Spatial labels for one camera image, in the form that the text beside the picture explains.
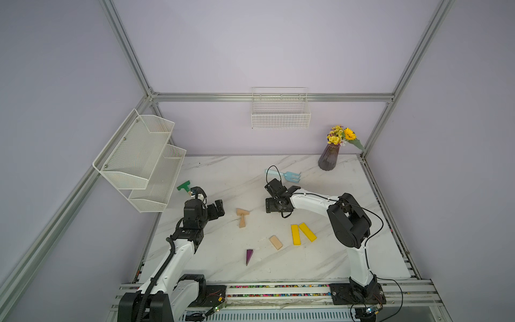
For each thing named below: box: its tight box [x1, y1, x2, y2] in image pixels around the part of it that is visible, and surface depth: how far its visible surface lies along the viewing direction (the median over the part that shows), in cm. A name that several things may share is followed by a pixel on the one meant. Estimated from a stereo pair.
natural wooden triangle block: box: [236, 207, 251, 216], surface depth 97 cm
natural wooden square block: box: [268, 234, 283, 251], surface depth 88 cm
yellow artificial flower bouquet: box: [326, 124, 366, 152], surface depth 97 cm
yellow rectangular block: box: [291, 224, 302, 246], surface depth 90 cm
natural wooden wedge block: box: [238, 213, 246, 229], surface depth 94 cm
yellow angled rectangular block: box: [298, 222, 318, 243], surface depth 92 cm
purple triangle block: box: [246, 249, 254, 267], surface depth 84 cm
